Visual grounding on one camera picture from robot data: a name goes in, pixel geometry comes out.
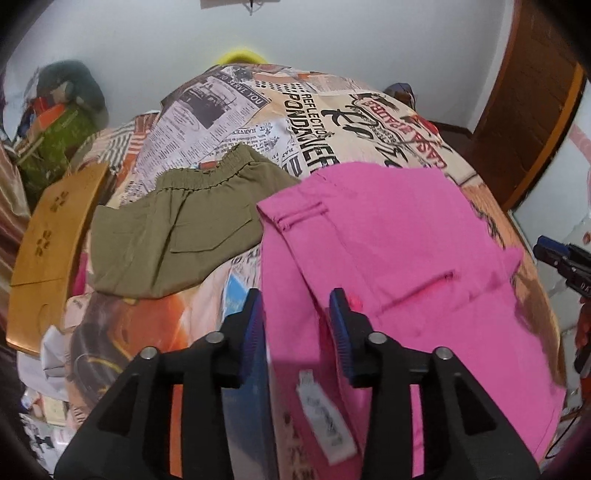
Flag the newspaper print bed cover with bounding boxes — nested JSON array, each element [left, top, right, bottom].
[[40, 63, 567, 480]]

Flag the brown wooden door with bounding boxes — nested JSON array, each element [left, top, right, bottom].
[[468, 1, 586, 211]]

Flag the pink pants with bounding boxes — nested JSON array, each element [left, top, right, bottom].
[[257, 162, 565, 479]]

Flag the grey stuffed pillow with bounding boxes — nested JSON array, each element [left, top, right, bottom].
[[36, 60, 109, 129]]

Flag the pink striped curtain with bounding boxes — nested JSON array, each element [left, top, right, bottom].
[[0, 142, 32, 319]]

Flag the yellow headboard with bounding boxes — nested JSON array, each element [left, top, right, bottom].
[[215, 48, 269, 65]]

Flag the green bag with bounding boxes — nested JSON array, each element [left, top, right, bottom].
[[15, 104, 97, 209]]

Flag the olive green shorts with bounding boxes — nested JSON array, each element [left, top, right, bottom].
[[90, 144, 298, 299]]

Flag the dark blue backpack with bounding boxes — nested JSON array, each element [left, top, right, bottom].
[[384, 82, 416, 110]]

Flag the brown cardboard box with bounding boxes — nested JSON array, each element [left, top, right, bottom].
[[6, 163, 109, 356]]

